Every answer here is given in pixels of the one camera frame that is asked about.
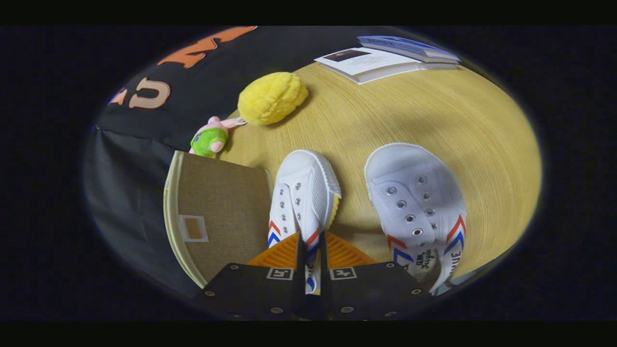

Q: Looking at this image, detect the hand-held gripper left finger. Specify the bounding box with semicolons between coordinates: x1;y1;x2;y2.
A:
190;231;307;321

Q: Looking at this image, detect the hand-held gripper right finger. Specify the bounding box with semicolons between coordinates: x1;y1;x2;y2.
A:
318;231;432;321

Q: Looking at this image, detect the white canvas shoe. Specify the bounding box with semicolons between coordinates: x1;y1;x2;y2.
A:
268;149;342;294
365;143;467;294

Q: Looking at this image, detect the brown storage box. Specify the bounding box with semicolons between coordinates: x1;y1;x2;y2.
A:
163;150;274;289

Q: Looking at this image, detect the pink green plush toy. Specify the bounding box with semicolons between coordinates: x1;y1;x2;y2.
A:
189;116;247;159

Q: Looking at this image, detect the yellow fluffy plush toy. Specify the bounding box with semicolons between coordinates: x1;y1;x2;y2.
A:
238;72;309;127

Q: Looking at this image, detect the white book dark photo cover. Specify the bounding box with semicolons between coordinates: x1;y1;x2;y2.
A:
314;47;425;85

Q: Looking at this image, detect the blue book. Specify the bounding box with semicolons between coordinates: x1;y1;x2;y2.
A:
357;36;461;65

